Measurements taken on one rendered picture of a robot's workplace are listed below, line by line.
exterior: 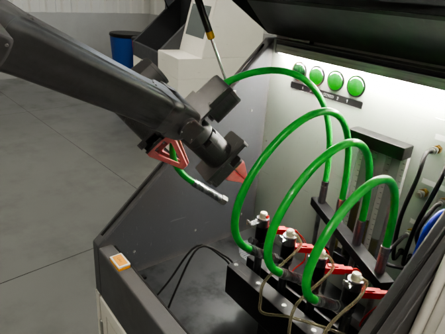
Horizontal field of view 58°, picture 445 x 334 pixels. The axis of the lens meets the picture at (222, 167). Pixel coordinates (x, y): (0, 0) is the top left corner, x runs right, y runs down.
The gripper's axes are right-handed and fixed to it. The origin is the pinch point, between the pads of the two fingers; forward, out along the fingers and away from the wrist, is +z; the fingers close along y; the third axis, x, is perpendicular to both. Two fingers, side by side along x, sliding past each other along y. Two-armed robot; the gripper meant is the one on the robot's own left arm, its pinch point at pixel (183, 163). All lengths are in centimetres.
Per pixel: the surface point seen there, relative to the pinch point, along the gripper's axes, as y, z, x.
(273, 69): 1.0, -1.2, -26.8
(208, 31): 19.7, -18.2, -23.3
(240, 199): -17.7, 10.1, -6.6
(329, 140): 9.3, 19.8, -26.2
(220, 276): 21.8, 31.1, 19.9
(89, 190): 229, -25, 122
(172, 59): 282, -59, 5
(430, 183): 1, 39, -35
